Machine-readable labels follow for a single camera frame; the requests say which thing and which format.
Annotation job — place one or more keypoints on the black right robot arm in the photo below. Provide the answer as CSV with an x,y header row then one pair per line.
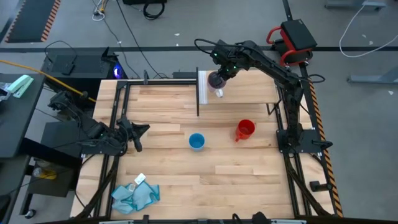
x,y
280,73

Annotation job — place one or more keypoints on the clear bottle with yellow liquid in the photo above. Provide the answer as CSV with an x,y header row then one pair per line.
x,y
45,173

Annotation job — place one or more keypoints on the black computer case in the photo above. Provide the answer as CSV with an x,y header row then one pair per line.
x,y
84,67

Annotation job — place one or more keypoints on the white strip on shelf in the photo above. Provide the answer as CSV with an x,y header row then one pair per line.
x,y
202,88

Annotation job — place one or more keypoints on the blue plastic cup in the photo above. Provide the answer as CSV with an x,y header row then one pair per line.
x,y
196,141

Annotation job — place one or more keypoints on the grey metal table leg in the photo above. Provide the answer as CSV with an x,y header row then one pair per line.
x,y
354,4
373,77

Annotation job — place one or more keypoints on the black side desk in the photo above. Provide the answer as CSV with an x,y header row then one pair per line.
x,y
18,121

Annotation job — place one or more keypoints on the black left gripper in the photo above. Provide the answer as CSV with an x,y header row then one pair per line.
x,y
125,129

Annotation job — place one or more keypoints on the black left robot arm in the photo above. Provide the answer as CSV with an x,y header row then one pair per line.
x,y
93,129

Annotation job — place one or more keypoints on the small clear tag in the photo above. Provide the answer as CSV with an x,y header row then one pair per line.
x,y
132,187

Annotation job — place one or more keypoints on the red plastic mug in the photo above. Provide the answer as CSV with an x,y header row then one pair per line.
x,y
245,129

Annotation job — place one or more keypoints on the black caster wheel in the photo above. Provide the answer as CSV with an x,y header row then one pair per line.
x,y
30,213

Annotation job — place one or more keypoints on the light blue cloth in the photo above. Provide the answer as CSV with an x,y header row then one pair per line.
x,y
135,197

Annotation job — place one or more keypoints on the orange black hazard strip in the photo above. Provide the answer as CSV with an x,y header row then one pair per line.
x,y
323,149

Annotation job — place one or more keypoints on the black clamp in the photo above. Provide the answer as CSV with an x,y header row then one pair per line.
x,y
320,186

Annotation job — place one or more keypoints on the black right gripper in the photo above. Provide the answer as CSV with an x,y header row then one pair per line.
x,y
229,62

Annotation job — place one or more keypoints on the mint green stapler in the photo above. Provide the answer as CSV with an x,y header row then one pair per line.
x,y
20,86

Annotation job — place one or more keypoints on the black mat with orange stripes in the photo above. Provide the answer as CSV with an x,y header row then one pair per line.
x,y
31,20

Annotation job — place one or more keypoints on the red and black stool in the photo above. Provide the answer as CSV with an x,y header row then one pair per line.
x,y
293,39

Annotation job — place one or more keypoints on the black low cart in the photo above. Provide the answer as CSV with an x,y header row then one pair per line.
x,y
59,137

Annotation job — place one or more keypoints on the small white card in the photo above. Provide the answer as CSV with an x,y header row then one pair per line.
x,y
140,178

